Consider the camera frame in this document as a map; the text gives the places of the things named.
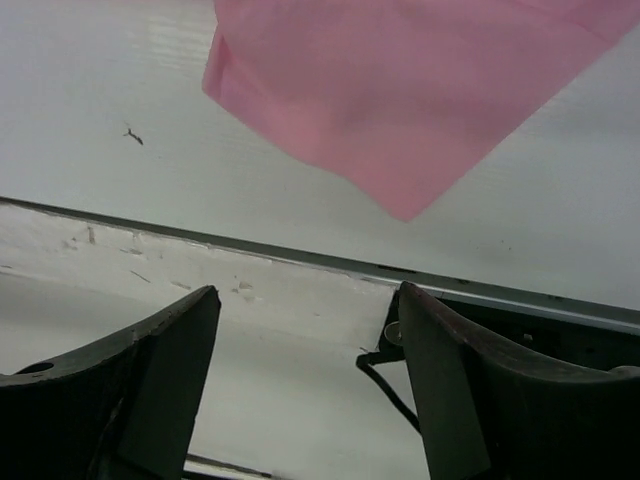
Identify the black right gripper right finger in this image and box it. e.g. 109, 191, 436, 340
398, 283, 639, 479

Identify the pink t shirt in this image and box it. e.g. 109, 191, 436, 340
202, 1, 639, 221

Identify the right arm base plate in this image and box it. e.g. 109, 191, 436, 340
356, 291, 639, 430

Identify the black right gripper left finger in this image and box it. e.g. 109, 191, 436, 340
1, 286, 220, 479

